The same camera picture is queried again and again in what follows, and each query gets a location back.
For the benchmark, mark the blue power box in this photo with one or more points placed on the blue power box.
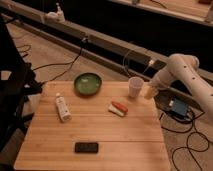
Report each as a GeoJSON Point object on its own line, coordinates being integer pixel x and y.
{"type": "Point", "coordinates": [178, 107]}

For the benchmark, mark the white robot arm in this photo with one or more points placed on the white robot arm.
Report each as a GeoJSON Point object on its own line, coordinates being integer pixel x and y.
{"type": "Point", "coordinates": [184, 68]}

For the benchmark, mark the cream rounded gripper tip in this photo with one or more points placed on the cream rounded gripper tip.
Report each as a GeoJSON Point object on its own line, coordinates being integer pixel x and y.
{"type": "Point", "coordinates": [150, 93]}

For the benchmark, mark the long metal rail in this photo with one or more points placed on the long metal rail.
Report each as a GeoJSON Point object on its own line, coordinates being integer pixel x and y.
{"type": "Point", "coordinates": [117, 28]}

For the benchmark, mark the green ceramic bowl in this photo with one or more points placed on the green ceramic bowl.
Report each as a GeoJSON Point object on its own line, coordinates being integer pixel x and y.
{"type": "Point", "coordinates": [87, 84]}

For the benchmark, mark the white plastic bottle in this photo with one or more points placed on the white plastic bottle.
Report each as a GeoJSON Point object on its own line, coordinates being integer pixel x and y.
{"type": "Point", "coordinates": [62, 108]}

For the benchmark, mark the black remote control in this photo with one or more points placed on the black remote control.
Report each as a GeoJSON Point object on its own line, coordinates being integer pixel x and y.
{"type": "Point", "coordinates": [86, 147]}

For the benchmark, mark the white object on rail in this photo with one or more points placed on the white object on rail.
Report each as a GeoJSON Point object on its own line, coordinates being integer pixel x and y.
{"type": "Point", "coordinates": [57, 16]}

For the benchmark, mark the black camera tripod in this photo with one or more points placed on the black camera tripod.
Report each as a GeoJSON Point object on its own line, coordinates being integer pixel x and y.
{"type": "Point", "coordinates": [17, 81]}

